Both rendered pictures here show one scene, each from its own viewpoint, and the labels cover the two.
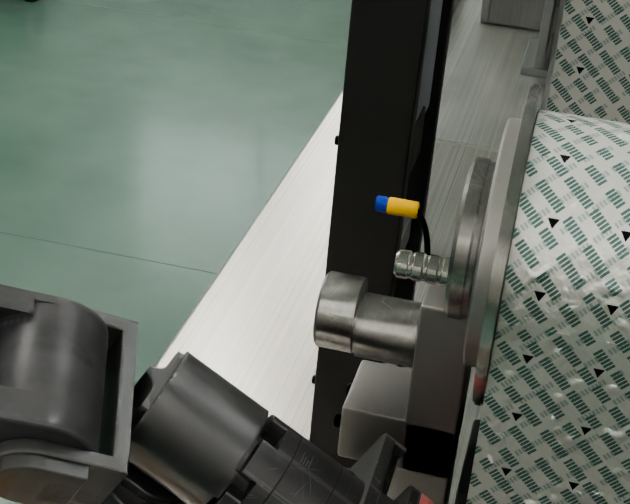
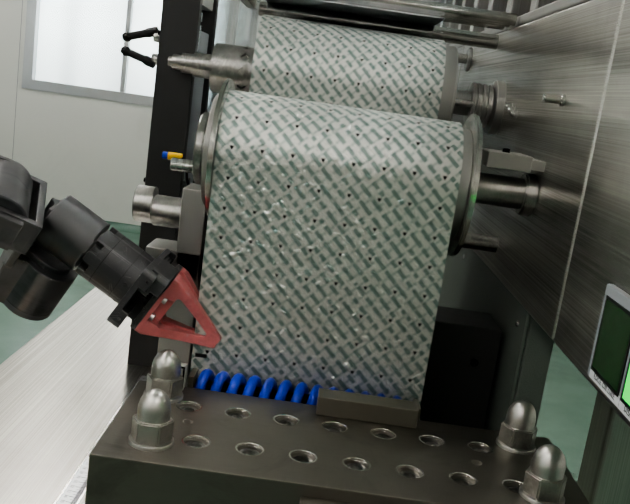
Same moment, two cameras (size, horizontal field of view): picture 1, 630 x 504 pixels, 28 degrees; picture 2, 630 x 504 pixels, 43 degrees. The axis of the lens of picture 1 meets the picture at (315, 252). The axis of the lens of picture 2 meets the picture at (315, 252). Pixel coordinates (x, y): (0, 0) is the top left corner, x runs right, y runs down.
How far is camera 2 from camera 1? 0.36 m
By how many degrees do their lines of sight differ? 20
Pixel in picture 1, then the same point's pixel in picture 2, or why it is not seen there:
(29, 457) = not seen: outside the picture
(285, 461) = (118, 239)
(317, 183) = not seen: hidden behind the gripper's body
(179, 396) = (67, 205)
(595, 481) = (260, 238)
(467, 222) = (201, 128)
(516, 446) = (224, 224)
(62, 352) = (12, 176)
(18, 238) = not seen: outside the picture
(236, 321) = (87, 318)
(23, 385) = not seen: outside the picture
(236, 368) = (87, 333)
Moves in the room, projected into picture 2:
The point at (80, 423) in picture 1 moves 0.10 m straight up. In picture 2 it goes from (20, 201) to (28, 90)
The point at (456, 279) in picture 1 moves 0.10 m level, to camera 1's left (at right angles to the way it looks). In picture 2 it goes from (197, 153) to (92, 140)
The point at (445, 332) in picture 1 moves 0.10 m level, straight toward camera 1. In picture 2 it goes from (194, 201) to (183, 216)
